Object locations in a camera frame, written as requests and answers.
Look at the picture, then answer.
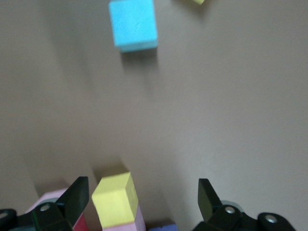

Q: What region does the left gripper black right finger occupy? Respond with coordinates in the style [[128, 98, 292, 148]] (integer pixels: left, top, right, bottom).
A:
[[192, 178, 295, 231]]

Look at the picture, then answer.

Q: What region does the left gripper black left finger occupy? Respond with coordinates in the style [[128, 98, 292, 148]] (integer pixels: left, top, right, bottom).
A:
[[0, 176, 90, 231]]

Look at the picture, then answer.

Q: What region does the pink foam cube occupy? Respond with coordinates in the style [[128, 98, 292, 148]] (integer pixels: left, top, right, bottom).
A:
[[102, 206, 147, 231], [25, 188, 71, 214]]

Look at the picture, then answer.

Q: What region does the red foam cube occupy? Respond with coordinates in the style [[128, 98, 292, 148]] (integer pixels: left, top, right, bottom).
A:
[[73, 215, 89, 231]]

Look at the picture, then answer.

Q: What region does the yellow foam cube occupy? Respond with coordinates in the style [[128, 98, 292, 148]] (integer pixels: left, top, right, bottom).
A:
[[91, 171, 140, 228], [178, 0, 205, 6]]

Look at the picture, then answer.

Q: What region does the purple foam cube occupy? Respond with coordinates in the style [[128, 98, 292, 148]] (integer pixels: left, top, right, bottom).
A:
[[148, 223, 178, 231]]

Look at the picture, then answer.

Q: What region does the cyan foam cube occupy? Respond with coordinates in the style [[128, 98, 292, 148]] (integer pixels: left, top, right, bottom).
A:
[[108, 0, 159, 53]]

